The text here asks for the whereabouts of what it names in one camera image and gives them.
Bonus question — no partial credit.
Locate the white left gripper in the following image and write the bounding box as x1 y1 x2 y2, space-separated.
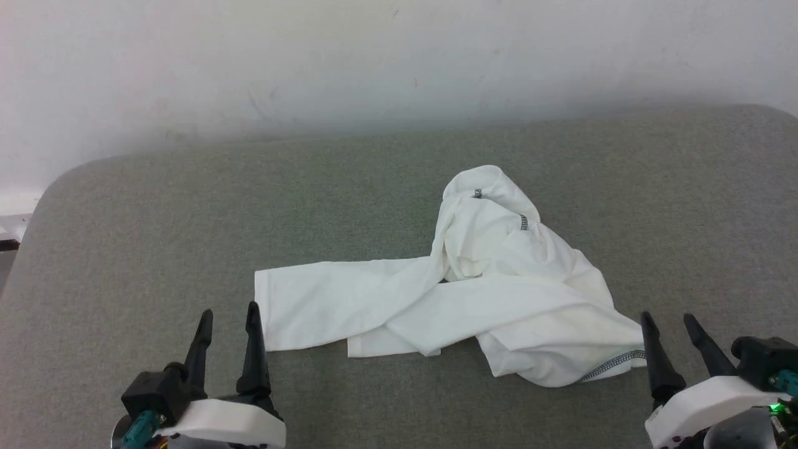
153 302 287 449

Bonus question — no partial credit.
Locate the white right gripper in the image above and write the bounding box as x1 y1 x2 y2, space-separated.
640 311 785 449

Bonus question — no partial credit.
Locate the white long-sleeve garment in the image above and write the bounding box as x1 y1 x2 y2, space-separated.
254 165 648 389

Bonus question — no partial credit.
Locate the grey upholstered sofa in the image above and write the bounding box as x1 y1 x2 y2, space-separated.
0 104 798 449

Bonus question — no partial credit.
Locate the teal right camera plug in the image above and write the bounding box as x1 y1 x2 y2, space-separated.
770 369 798 397

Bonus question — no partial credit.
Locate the teal camera plug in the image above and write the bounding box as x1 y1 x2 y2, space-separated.
770 369 798 397
121 410 158 449

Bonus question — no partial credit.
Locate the teal left camera plug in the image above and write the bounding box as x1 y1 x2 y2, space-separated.
121 410 158 449

